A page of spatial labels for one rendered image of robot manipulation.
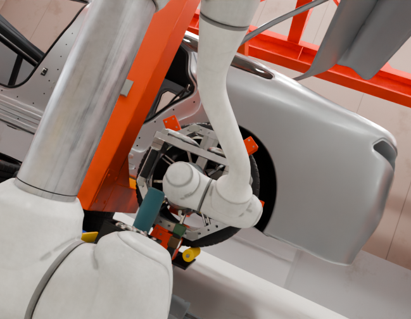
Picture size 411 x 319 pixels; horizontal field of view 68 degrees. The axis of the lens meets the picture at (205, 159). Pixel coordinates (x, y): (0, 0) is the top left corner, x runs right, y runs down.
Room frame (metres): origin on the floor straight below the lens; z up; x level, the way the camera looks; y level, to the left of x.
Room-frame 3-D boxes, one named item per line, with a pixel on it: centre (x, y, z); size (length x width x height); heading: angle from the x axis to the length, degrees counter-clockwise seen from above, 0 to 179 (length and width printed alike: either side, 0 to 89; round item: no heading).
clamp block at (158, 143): (1.37, 0.21, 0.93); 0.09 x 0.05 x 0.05; 169
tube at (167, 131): (1.44, 0.13, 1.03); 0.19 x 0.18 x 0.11; 169
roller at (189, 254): (1.62, -0.13, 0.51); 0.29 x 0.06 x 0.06; 169
